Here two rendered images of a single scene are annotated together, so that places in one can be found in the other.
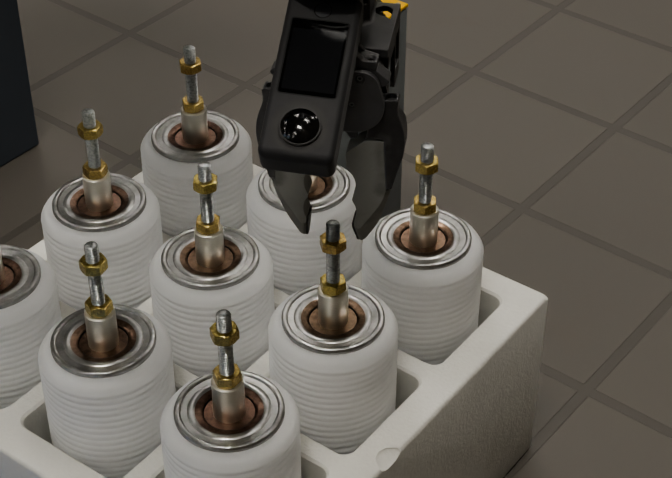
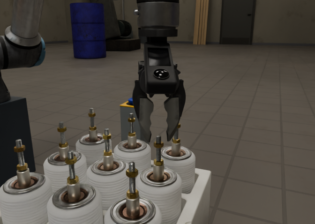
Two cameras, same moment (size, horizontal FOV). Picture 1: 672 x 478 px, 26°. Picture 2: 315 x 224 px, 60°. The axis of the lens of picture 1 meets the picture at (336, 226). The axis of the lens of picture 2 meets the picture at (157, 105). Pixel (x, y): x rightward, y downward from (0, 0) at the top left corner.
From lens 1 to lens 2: 54 cm
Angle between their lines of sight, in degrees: 26
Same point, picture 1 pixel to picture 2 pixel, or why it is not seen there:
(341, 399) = (168, 205)
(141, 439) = not seen: outside the picture
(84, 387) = (69, 213)
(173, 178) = (88, 151)
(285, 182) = (143, 119)
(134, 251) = (78, 171)
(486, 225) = not seen: hidden behind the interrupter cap
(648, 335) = (223, 191)
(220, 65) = not seen: hidden behind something
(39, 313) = (45, 193)
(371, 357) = (176, 186)
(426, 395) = (191, 203)
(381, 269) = (166, 162)
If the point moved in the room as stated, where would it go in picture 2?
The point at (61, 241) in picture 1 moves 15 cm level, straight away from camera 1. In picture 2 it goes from (52, 170) to (42, 145)
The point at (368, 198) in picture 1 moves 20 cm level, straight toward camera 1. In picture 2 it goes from (173, 121) to (221, 174)
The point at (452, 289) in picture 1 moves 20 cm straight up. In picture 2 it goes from (190, 166) to (193, 81)
